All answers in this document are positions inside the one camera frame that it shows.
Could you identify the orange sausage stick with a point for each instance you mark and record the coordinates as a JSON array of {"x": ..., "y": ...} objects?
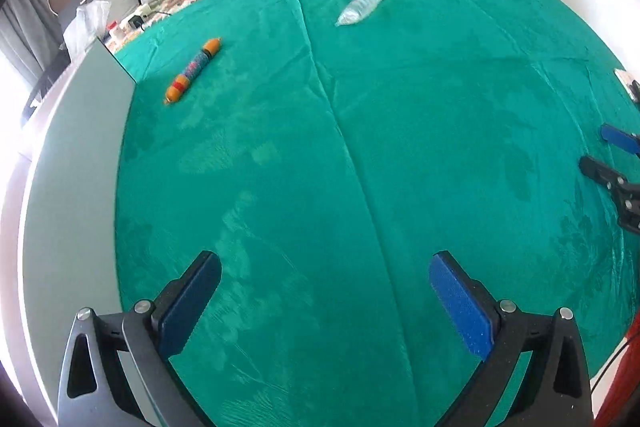
[{"x": 192, "y": 69}]

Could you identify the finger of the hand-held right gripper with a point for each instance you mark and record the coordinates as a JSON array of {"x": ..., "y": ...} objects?
[
  {"x": 597, "y": 168},
  {"x": 622, "y": 139}
]

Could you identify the white storage box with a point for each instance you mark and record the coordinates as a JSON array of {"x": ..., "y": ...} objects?
[{"x": 75, "y": 182}]

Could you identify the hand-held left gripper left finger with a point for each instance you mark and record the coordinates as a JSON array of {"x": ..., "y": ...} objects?
[{"x": 192, "y": 302}]

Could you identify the grey curtain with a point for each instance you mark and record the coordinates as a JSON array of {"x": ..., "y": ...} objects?
[{"x": 25, "y": 27}]

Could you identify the white jar with red cap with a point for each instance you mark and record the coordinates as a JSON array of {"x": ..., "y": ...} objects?
[{"x": 114, "y": 31}]

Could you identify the green blanket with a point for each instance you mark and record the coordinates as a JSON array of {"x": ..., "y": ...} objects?
[{"x": 350, "y": 132}]

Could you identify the clear plastic bag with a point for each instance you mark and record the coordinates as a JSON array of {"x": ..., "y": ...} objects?
[{"x": 87, "y": 22}]

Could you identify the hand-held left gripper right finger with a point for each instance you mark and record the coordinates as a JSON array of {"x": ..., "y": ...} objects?
[{"x": 460, "y": 307}]

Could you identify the person's orange clothing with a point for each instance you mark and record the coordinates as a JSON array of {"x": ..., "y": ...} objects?
[{"x": 625, "y": 387}]

